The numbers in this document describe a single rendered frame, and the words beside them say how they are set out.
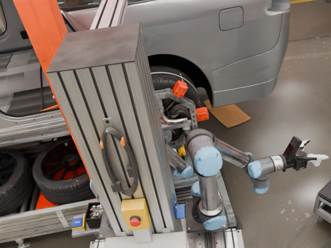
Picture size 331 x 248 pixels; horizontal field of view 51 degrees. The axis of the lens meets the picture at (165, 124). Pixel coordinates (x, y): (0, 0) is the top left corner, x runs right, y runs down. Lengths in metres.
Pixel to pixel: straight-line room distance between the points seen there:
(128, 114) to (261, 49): 1.76
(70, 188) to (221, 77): 1.45
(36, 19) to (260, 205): 2.22
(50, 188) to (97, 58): 2.03
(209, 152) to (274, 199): 1.77
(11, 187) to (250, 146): 2.21
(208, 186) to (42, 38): 1.09
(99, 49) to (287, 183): 2.50
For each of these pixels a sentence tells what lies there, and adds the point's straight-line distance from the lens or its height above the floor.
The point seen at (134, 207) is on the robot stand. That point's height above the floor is 1.47.
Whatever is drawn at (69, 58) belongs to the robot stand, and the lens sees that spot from 1.04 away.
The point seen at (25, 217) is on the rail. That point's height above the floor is 0.37.
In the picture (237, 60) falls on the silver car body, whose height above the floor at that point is 1.14.
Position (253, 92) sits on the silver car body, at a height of 0.83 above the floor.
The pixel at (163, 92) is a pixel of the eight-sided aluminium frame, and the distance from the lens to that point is 2.47.
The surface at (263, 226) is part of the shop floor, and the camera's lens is 2.97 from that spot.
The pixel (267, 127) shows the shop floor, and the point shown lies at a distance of 3.78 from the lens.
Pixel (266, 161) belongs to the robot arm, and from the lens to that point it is 1.68.
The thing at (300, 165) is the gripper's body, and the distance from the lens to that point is 1.77.
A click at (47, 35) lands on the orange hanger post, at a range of 1.89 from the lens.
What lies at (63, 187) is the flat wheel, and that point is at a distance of 2.87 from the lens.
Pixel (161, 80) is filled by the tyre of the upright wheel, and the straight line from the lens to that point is 2.46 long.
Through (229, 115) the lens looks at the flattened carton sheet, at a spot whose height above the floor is 0.01.
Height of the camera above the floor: 2.47
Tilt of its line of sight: 39 degrees down
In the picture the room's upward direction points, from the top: 11 degrees counter-clockwise
